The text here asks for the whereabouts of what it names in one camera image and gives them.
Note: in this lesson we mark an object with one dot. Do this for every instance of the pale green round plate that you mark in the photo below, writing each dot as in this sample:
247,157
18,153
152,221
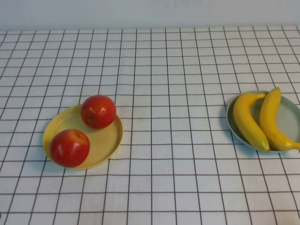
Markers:
283,117

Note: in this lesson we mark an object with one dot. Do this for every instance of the red apple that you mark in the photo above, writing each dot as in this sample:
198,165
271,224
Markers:
69,150
98,110

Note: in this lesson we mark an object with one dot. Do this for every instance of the yellow banana with green tip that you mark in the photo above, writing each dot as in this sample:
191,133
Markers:
246,122

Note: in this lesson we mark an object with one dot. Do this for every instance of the yellow round plate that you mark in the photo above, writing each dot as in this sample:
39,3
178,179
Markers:
103,140

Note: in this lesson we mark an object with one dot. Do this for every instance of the white grid tablecloth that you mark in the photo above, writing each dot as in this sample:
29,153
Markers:
152,70

